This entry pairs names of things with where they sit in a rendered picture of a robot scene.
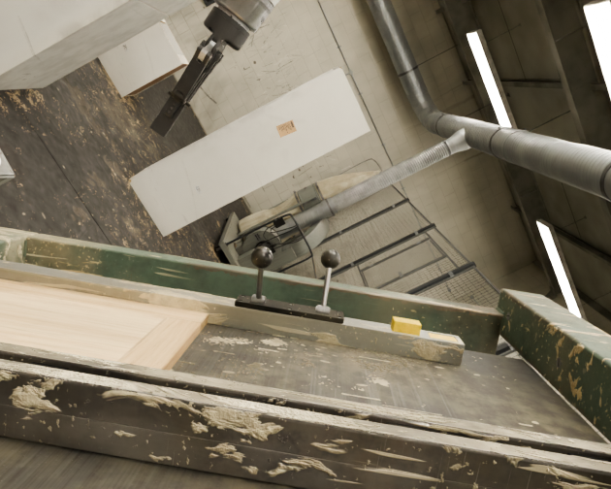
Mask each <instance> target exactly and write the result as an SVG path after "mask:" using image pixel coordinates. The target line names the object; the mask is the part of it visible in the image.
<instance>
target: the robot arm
mask: <svg viewBox="0 0 611 489"><path fill-rule="evenodd" d="M279 1H280V0H214V2H215V3H216V4H217V5H218V7H216V6H213V8H212V9H211V11H210V12H209V14H208V16H207V17H206V19H205V20H204V26H205V27H206V28H207V29H208V30H209V31H210V32H211V33H212V34H211V35H210V36H209V38H208V39H207V40H206V41H205V40H203V41H202V43H201V44H199V45H198V46H197V49H196V51H195V53H194V55H193V57H192V59H191V60H190V62H189V64H188V65H187V67H186V69H185V70H184V72H183V74H182V75H181V77H180V79H179V80H178V82H177V84H176V86H175V88H173V90H172V92H171V91H169V92H168V94H169V95H170V98H169V99H168V101H167V102H166V104H165V105H164V107H163V108H162V110H161V111H160V113H159V114H158V116H157V117H156V118H155V119H154V121H153V122H152V124H151V125H150V128H151V129H152V130H154V131H155V132H157V133H158V134H159V135H161V136H162V137H166V136H167V134H168V133H169V131H170V130H171V129H172V127H173V126H174V124H175V123H176V121H177V119H178V118H179V116H180V115H181V113H182V112H183V110H184V109H185V107H186V106H187V107H188V108H189V107H190V106H191V105H190V104H189V103H188V102H190V101H191V100H192V98H193V97H194V95H195V94H196V92H197V91H198V90H199V88H200V87H201V86H202V84H203V83H204V81H205V80H206V79H207V77H208V76H209V74H210V73H211V72H212V70H213V69H214V68H215V66H216V65H218V63H220V61H221V60H222V58H223V57H224V55H223V54H222V52H223V50H224V49H225V47H226V46H227V45H228V46H229V47H231V48H232V49H234V50H240V49H241V47H242V46H243V44H244V43H245V41H246V40H247V38H248V37H249V35H250V34H249V33H248V30H249V31H250V32H252V33H256V32H257V30H258V28H259V27H260V25H261V24H263V23H262V22H264V21H265V20H266V18H267V17H268V15H269V14H270V13H271V12H272V10H273V8H274V6H275V5H276V4H277V3H278V2H279Z"/></svg>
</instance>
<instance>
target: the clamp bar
mask: <svg viewBox="0 0 611 489"><path fill-rule="evenodd" d="M610 410H611V408H610ZM0 436H1V437H7V438H13V439H19V440H29V441H34V442H40V443H45V444H51V445H57V446H63V447H69V448H74V449H79V450H85V451H91V452H97V453H102V454H108V455H113V456H119V457H125V458H130V459H136V460H142V461H148V462H153V463H158V464H164V465H170V466H176V467H182V468H187V469H192V470H198V471H204V472H210V473H220V474H226V475H231V476H236V477H242V478H248V479H254V480H260V481H265V482H270V483H276V484H282V485H288V486H293V487H299V488H305V489H611V444H605V443H599V442H593V441H587V440H577V439H571V438H565V437H559V436H553V435H547V434H541V433H536V432H531V431H525V430H519V429H513V428H507V427H501V426H496V425H490V424H484V423H478V422H472V421H466V420H461V419H455V418H449V417H443V416H437V415H432V414H426V413H421V412H415V411H409V410H403V409H397V408H391V407H381V406H375V405H369V404H363V403H357V402H351V401H345V400H340V399H335V398H329V397H323V396H317V395H311V394H306V393H300V392H294V391H288V390H282V389H276V388H271V387H265V386H259V385H253V384H247V383H242V382H236V381H231V380H225V379H219V378H213V377H207V376H201V375H191V374H185V373H179V372H173V371H167V370H161V369H155V368H150V367H145V366H139V365H133V364H127V363H121V362H115V361H110V360H104V359H98V358H92V357H86V356H80V355H75V354H69V353H63V352H57V351H51V350H46V349H41V348H35V347H29V346H23V345H17V344H11V343H5V342H0Z"/></svg>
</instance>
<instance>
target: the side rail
mask: <svg viewBox="0 0 611 489"><path fill-rule="evenodd" d="M26 241H27V252H26V257H25V263H24V264H28V265H34V266H40V267H46V268H52V269H57V270H63V271H69V272H75V273H81V274H87V275H93V276H98V277H109V278H115V279H121V280H127V281H133V282H138V283H144V284H150V285H156V286H162V287H168V288H174V289H183V290H189V291H195V292H201V293H207V294H211V295H214V296H220V297H226V298H232V299H237V298H238V297H239V295H245V296H252V295H253V294H255V295H256V290H257V277H258V269H251V268H246V267H240V266H234V265H228V264H222V263H216V262H210V261H205V260H199V259H193V258H187V257H181V256H175V255H170V254H163V253H157V252H151V251H145V250H139V249H134V248H128V247H122V246H116V245H110V244H99V243H93V242H88V241H82V240H75V239H69V238H63V237H57V236H52V235H46V234H37V235H33V236H28V237H27V238H26ZM324 281H325V280H322V279H316V278H310V277H299V276H293V275H287V274H282V273H276V272H270V271H264V274H263V286H262V296H266V299H269V300H275V301H280V302H286V303H292V304H298V305H304V306H310V307H316V306H317V305H320V306H321V301H322V294H323V288H324ZM326 307H330V308H331V310H338V311H343V316H344V317H348V318H354V319H360V320H366V321H371V322H378V323H384V324H390V325H391V323H392V317H393V316H395V317H401V318H407V319H413V320H419V322H420V323H421V325H422V327H421V330H425V331H431V332H437V333H442V334H448V335H454V336H459V338H460V339H461V340H462V342H463V343H464V344H465V350H470V351H476V352H482V353H488V354H494V355H496V351H497V346H498V338H499V334H500V332H499V328H500V323H501V320H502V318H503V314H501V313H500V312H499V311H497V310H496V309H493V308H487V307H481V306H476V305H470V304H464V303H458V302H452V301H446V300H440V299H434V298H428V297H422V296H416V295H410V294H404V293H399V292H393V291H387V290H381V289H375V288H369V287H364V286H358V285H352V284H345V283H339V282H333V281H330V285H329V292H328V298H327V305H326Z"/></svg>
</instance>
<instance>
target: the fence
mask: <svg viewBox="0 0 611 489"><path fill-rule="evenodd" d="M0 278H2V279H7V280H13V281H19V282H24V283H30V284H36V285H42V286H47V287H53V288H59V289H65V290H71V291H77V292H82V293H88V294H94V295H100V296H106V297H112V298H117V299H123V300H129V301H135V302H141V303H147V304H153V305H158V306H164V307H170V308H176V309H182V310H193V311H198V312H204V313H208V314H209V319H208V323H210V324H216V325H222V326H227V327H233V328H239V329H244V330H250V331H256V332H262V333H268V334H274V335H280V336H285V337H291V338H297V339H303V340H309V341H315V342H325V343H331V344H337V345H343V346H349V347H355V348H361V349H366V350H372V351H378V352H384V353H389V354H395V355H400V356H406V357H412V358H418V359H424V360H430V361H436V362H441V363H447V364H453V365H459V366H461V363H462V359H463V354H464V349H465V344H464V343H463V342H462V340H461V339H460V338H459V336H454V335H448V334H442V333H437V332H431V331H425V330H421V332H420V336H417V335H411V334H406V333H400V332H394V331H392V329H391V325H390V324H384V323H378V322H371V321H366V320H360V319H354V318H348V317H344V321H343V324H339V323H334V322H328V321H322V320H316V319H310V318H304V317H298V316H293V315H287V314H281V313H275V312H269V311H263V310H253V309H247V308H241V307H236V306H235V301H236V299H232V298H226V297H220V296H214V295H209V294H203V293H197V292H191V291H185V290H179V289H174V288H168V287H162V286H156V285H150V284H144V283H138V282H133V281H127V280H121V279H115V278H109V277H98V276H93V275H87V274H81V273H75V272H69V271H63V270H57V269H52V268H46V267H40V266H34V265H28V264H22V263H17V262H11V261H5V260H0ZM428 333H432V334H438V335H443V336H449V337H454V338H455V339H456V340H457V341H456V342H452V341H447V340H441V339H435V338H431V337H430V335H429V334H428Z"/></svg>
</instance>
